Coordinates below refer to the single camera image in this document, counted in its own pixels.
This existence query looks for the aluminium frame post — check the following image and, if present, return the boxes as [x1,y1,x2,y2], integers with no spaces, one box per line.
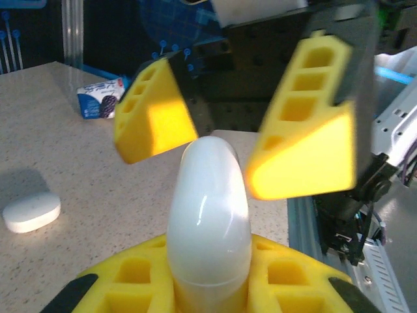
[61,0,85,70]

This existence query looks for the blue and white yogurt cup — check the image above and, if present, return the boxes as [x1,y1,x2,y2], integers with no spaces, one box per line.
[76,75,128,121]

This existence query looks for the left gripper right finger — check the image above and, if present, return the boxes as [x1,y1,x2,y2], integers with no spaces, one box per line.
[211,233,382,313]

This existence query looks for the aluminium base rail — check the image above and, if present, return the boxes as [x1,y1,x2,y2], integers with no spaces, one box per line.
[288,195,417,313]

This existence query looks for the white oval soap bar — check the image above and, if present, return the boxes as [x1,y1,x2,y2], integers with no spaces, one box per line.
[2,191,62,234]

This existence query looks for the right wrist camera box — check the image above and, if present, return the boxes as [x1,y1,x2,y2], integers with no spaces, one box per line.
[210,0,309,27]

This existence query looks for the white slotted cable duct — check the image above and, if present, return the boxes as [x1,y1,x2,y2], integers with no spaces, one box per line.
[354,239,410,313]

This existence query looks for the white earbud charging case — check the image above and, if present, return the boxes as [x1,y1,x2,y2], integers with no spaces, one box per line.
[165,136,252,288]

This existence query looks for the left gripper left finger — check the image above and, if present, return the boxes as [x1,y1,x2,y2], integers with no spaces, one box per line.
[40,233,212,313]

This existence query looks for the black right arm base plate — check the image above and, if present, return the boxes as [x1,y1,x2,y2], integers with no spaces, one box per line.
[312,188,371,267]

